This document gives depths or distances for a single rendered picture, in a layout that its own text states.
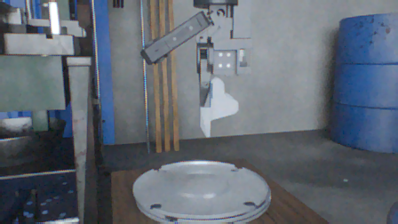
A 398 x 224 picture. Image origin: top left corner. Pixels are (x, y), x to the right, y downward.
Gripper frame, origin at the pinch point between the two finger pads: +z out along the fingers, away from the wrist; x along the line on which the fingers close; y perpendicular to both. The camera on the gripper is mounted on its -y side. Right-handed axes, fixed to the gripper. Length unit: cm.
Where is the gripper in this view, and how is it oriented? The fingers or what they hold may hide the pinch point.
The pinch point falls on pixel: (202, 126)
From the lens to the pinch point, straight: 53.3
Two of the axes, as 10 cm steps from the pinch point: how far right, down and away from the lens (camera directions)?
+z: 0.0, 9.8, 1.8
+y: 10.0, -0.1, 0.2
